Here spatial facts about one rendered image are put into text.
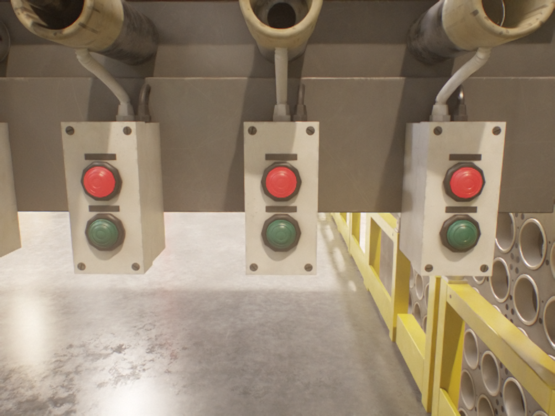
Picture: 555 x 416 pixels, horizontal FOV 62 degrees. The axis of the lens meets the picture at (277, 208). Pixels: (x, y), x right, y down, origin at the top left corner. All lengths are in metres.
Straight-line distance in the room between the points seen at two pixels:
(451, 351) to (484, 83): 0.79
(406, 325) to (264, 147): 1.19
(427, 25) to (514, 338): 0.60
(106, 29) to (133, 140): 0.10
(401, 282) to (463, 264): 1.17
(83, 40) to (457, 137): 0.34
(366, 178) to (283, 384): 1.00
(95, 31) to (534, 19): 0.34
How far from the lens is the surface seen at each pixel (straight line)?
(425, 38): 0.52
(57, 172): 0.59
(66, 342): 1.83
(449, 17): 0.44
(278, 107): 0.51
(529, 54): 0.62
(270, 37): 0.37
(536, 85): 0.59
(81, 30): 0.40
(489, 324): 0.97
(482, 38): 0.42
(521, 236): 2.65
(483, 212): 0.48
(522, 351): 0.89
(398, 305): 1.68
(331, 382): 1.47
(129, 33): 0.49
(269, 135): 0.43
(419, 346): 1.44
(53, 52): 0.62
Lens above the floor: 0.77
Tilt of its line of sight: 11 degrees down
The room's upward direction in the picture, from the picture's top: straight up
